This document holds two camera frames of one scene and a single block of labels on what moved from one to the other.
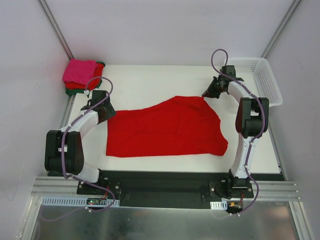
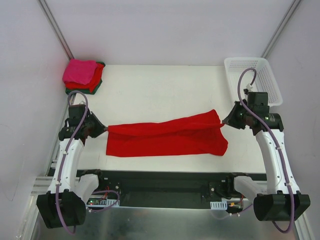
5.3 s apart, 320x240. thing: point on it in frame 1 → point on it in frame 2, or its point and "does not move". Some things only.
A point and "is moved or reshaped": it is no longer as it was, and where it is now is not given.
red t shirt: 180,125 is moved or reshaped
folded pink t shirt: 80,71 does not move
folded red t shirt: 93,84 does not move
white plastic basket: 259,80 does not move
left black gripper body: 107,113 → 92,125
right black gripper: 214,87 → 236,117
